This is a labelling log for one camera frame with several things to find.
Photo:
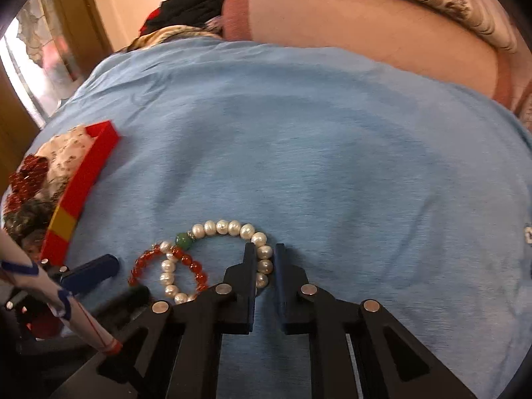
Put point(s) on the tan patterned cloth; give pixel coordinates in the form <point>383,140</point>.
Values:
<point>166,35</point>

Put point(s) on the red box with yellow stripe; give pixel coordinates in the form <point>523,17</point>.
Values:
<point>87,174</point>

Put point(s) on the white floral lining cloth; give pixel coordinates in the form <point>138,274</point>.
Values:
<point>66,153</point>

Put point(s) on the white blue striped tube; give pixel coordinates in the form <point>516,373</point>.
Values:
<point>45,286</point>

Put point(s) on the wooden door frame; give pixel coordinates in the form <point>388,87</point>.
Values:
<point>89,16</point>

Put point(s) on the red cloth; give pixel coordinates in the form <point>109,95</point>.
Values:
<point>154,15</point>

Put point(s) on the white lace curtain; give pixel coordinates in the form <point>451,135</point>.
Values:
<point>33,33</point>

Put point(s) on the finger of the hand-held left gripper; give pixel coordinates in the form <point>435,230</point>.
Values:
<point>124,303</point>
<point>89,274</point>

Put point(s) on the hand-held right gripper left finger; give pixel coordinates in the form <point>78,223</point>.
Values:
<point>248,295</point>

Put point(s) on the pink bed sheet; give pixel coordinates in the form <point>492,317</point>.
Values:
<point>374,37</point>

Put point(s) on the black cloth pile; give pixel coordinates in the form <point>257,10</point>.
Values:
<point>195,6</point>

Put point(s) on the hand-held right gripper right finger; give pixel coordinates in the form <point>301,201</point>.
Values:
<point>282,299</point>

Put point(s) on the light blue fleece blanket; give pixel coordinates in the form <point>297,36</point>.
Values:
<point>311,153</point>

